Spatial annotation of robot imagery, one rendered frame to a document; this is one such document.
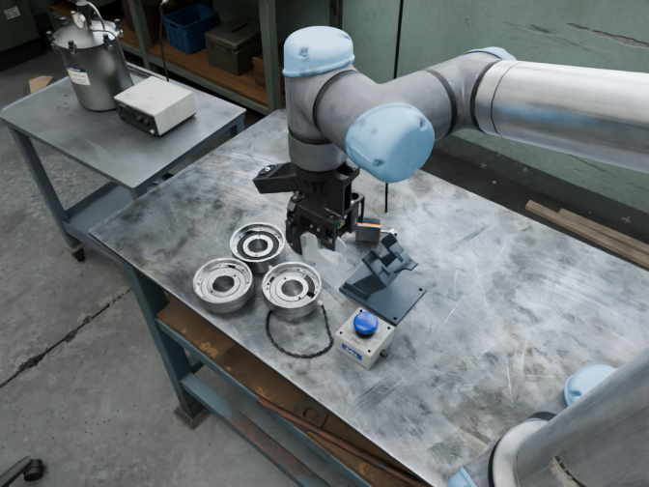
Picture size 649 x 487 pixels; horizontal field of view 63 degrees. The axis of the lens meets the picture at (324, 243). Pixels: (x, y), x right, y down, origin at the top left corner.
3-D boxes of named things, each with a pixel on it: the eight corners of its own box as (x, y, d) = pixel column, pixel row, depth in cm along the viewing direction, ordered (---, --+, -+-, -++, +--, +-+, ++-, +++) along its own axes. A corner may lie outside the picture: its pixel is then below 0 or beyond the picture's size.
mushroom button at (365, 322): (347, 338, 87) (348, 321, 83) (361, 323, 89) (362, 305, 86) (367, 352, 85) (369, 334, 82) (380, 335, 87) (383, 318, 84)
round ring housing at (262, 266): (224, 247, 105) (221, 233, 102) (271, 230, 108) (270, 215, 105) (244, 283, 98) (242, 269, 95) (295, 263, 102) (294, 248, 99)
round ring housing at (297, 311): (252, 307, 94) (250, 293, 92) (282, 269, 101) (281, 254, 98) (303, 330, 91) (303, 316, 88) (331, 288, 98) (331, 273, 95)
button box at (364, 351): (334, 349, 89) (334, 332, 85) (358, 322, 92) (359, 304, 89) (374, 375, 85) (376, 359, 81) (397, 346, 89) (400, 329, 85)
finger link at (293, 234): (295, 261, 76) (292, 216, 69) (287, 256, 76) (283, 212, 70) (315, 243, 78) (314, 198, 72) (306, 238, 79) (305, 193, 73)
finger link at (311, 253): (324, 291, 78) (324, 247, 72) (294, 272, 81) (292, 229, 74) (337, 278, 80) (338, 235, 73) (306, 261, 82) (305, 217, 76)
